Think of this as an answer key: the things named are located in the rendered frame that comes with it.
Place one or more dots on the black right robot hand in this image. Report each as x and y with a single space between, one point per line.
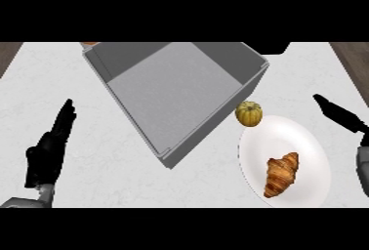
341 114

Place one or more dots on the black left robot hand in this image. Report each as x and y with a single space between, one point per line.
48 153

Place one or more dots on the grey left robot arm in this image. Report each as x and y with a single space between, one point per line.
33 197

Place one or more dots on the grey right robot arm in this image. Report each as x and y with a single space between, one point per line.
363 169

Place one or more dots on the white plate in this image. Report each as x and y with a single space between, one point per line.
288 162

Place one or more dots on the brown croissant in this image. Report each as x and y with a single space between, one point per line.
281 174

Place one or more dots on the grey open box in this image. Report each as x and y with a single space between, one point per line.
177 97

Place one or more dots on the yellow-green squash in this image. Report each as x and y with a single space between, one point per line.
248 114

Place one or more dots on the black appliance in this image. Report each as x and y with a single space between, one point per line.
269 47

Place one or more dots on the orange object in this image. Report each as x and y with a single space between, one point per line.
89 43

